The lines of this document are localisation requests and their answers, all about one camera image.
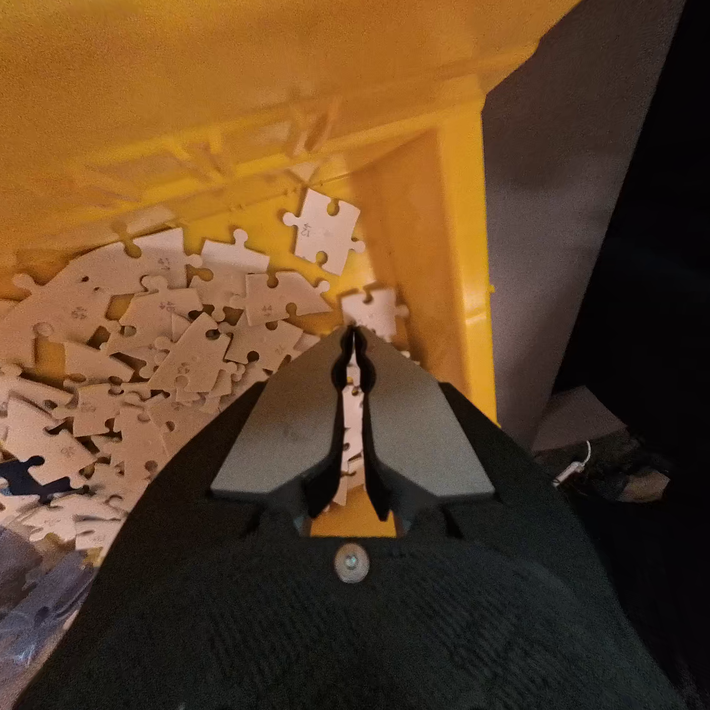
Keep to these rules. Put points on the dark blue jigsaw piece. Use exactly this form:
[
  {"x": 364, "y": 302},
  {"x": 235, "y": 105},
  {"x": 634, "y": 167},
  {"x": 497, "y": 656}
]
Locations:
[{"x": 25, "y": 477}]

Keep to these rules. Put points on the pile of white puzzle pieces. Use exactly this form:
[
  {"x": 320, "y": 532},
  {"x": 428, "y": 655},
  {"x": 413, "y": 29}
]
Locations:
[{"x": 183, "y": 360}]

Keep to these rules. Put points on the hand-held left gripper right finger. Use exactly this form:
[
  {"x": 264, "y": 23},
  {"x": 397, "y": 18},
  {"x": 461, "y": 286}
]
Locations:
[{"x": 421, "y": 438}]

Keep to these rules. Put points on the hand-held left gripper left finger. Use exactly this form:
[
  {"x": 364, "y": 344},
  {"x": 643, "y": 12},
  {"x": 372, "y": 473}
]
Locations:
[{"x": 288, "y": 438}]

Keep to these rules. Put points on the yellow plastic bin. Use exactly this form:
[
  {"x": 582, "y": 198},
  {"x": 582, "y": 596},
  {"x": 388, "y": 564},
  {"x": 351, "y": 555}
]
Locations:
[{"x": 222, "y": 83}]

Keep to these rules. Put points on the clear plastic bag blue parts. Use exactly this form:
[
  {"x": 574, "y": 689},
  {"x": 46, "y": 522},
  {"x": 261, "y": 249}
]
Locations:
[{"x": 33, "y": 610}]

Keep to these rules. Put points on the dark cloth bundle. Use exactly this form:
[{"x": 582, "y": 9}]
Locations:
[{"x": 627, "y": 466}]

